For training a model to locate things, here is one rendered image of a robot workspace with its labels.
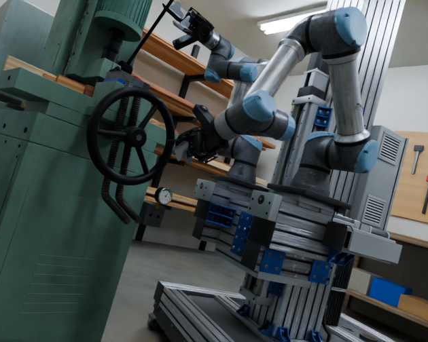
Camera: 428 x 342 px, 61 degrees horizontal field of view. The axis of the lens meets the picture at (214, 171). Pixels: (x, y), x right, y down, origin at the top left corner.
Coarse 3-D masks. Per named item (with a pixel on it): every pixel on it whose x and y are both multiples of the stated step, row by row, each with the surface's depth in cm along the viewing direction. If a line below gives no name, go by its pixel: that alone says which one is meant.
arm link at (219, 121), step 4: (224, 112) 92; (216, 116) 94; (220, 116) 92; (224, 116) 98; (216, 120) 93; (220, 120) 92; (224, 120) 91; (216, 124) 93; (220, 124) 92; (224, 124) 91; (216, 128) 93; (220, 128) 92; (224, 128) 91; (228, 128) 91; (220, 132) 92; (224, 132) 92; (228, 132) 92; (232, 132) 91; (224, 136) 93; (228, 136) 93; (232, 136) 93
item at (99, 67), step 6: (90, 60) 134; (96, 60) 131; (102, 60) 127; (108, 60) 128; (90, 66) 133; (96, 66) 129; (102, 66) 126; (108, 66) 128; (114, 66) 129; (120, 66) 131; (84, 72) 136; (90, 72) 132; (96, 72) 128; (102, 72) 127; (84, 78) 136; (90, 78) 133; (96, 78) 130
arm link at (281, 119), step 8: (280, 112) 93; (272, 120) 90; (280, 120) 92; (288, 120) 94; (272, 128) 92; (280, 128) 93; (288, 128) 95; (264, 136) 99; (272, 136) 96; (280, 136) 96; (288, 136) 97
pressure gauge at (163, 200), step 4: (160, 188) 131; (164, 188) 130; (156, 192) 130; (160, 192) 129; (164, 192) 131; (168, 192) 132; (156, 196) 130; (160, 196) 130; (164, 196) 131; (168, 196) 132; (172, 196) 133; (156, 200) 131; (160, 200) 130; (164, 200) 131; (168, 200) 133; (156, 204) 132; (164, 204) 131
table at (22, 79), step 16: (0, 80) 111; (16, 80) 99; (32, 80) 101; (48, 80) 104; (16, 96) 117; (32, 96) 106; (48, 96) 105; (64, 96) 108; (80, 96) 111; (80, 112) 112; (112, 112) 109; (144, 128) 117; (160, 128) 133; (160, 144) 134
